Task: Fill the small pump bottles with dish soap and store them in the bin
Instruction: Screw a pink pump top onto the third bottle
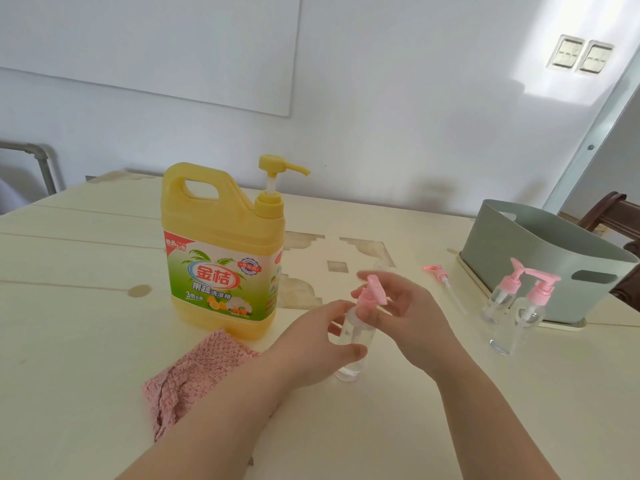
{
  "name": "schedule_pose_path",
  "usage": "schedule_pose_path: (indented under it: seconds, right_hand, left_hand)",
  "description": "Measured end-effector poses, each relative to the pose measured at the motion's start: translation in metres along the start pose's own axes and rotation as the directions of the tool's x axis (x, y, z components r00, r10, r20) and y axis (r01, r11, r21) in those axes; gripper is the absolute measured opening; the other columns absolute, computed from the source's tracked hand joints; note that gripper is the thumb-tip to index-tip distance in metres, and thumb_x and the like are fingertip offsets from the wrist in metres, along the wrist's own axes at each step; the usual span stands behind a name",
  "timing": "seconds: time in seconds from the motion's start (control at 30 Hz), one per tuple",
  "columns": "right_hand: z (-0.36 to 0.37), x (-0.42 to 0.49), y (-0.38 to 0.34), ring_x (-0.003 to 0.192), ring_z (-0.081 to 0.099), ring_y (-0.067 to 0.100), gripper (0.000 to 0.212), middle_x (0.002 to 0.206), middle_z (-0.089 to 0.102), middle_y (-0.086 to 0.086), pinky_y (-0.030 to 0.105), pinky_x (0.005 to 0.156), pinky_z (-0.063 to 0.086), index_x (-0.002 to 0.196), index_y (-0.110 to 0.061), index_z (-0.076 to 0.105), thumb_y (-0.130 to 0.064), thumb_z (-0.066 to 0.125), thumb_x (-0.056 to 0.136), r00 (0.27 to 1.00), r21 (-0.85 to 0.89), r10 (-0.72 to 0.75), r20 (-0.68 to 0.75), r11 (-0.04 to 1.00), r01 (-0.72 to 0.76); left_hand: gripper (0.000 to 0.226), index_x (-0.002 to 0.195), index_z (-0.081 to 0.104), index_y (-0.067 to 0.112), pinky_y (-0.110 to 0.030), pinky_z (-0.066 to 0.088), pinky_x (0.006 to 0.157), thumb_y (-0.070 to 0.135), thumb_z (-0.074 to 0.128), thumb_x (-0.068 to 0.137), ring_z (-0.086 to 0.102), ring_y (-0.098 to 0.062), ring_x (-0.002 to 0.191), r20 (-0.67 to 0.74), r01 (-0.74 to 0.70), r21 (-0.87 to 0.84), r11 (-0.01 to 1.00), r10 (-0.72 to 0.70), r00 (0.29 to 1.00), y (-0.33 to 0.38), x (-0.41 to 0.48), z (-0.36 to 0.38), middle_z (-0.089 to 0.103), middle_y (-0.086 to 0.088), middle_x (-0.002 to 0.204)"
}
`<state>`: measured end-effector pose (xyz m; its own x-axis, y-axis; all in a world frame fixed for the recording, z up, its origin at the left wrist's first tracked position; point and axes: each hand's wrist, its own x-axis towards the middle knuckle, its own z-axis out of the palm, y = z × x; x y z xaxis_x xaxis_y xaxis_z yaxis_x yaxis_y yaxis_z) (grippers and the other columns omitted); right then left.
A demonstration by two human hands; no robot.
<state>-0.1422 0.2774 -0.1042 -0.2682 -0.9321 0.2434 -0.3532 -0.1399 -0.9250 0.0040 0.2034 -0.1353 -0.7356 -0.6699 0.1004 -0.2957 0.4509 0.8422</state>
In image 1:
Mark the person's left hand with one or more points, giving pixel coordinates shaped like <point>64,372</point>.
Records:
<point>310,349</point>

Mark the person's right hand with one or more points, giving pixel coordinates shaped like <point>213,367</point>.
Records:
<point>425,324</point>

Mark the pink pump dispenser head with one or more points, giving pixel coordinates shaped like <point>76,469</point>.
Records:
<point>435,269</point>
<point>540,292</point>
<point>370,292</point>
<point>511,282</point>

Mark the pink textured cloth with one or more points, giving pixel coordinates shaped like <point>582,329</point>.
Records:
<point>195,374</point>

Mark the grey-green plastic basket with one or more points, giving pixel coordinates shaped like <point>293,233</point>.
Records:
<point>530,259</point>

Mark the yellow detergent jug with pump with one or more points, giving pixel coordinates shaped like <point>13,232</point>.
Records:
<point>225,219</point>

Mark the person's left forearm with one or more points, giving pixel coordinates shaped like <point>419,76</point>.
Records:
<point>205,424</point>

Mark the person's right forearm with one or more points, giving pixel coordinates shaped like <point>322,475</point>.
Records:
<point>495,424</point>

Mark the dark wooden chair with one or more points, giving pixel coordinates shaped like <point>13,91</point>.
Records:
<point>615,214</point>

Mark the grey metal pipe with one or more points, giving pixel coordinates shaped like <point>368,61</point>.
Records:
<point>45,164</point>

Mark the white tablecloth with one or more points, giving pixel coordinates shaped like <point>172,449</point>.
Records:
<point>10,197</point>

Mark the white door frame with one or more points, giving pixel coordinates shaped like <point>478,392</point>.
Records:
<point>585,154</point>

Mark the white wall switch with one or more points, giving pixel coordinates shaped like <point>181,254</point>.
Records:
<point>595,57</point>
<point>566,51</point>

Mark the white wall board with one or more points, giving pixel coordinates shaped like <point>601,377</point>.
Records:
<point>145,44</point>

